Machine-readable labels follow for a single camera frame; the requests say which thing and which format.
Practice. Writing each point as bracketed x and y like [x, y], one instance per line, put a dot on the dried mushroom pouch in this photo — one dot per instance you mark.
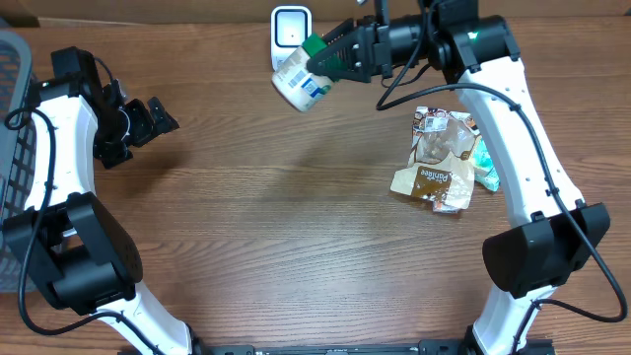
[438, 168]

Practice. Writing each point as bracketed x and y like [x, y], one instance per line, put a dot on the green lid jar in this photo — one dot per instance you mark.
[295, 83]

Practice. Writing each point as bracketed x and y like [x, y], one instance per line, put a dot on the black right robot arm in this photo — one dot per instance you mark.
[554, 231]

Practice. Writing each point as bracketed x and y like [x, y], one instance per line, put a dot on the white barcode scanner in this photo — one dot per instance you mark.
[290, 26]

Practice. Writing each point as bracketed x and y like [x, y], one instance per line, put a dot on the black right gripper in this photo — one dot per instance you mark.
[378, 52]

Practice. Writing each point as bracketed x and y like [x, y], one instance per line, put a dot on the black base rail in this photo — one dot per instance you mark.
[345, 350]

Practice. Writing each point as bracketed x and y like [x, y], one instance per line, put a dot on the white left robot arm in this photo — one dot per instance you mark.
[68, 244]

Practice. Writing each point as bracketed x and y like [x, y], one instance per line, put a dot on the green Kleenex tissue pack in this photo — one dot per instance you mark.
[481, 159]

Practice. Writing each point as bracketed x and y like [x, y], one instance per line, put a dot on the dark plastic mesh basket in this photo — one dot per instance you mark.
[17, 147]

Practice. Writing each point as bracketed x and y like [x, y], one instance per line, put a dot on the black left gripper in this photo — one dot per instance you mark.
[145, 127]

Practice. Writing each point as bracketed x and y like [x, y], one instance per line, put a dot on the teal wet wipes pack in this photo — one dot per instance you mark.
[488, 177]

